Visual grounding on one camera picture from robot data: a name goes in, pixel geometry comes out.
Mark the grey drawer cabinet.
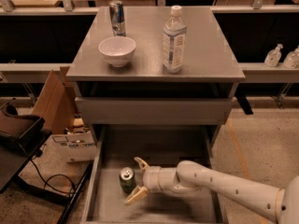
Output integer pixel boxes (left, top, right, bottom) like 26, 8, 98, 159
65, 6, 246, 158

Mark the white printed cardboard box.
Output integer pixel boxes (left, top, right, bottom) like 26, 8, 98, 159
50, 133, 97, 162

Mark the closed grey top drawer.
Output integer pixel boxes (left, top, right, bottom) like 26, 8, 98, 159
76, 97, 232, 125

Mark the green soda can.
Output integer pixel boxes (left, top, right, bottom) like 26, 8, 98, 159
119, 167, 136, 193

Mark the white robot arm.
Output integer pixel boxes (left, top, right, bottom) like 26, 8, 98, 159
125, 157, 299, 224

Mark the grey metal shelf rail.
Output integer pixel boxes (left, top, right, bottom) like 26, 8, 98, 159
0, 63, 299, 83

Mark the clear plastic water bottle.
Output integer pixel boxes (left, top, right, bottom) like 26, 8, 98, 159
163, 6, 187, 73

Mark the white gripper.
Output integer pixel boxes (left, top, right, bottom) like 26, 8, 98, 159
124, 157, 179, 205

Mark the white ceramic bowl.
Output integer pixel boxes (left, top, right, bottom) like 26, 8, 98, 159
98, 36, 136, 67

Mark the brown cardboard box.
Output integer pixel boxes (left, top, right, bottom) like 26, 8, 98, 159
32, 66, 78, 134

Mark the silver blue energy drink can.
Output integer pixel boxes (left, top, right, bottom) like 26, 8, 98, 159
109, 1, 126, 36

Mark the dark brown tray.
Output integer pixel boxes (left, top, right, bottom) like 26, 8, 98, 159
0, 104, 44, 150

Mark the open grey middle drawer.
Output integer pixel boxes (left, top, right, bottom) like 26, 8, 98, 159
82, 125, 227, 224

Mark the black side table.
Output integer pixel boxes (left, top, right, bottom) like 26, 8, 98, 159
0, 130, 93, 224

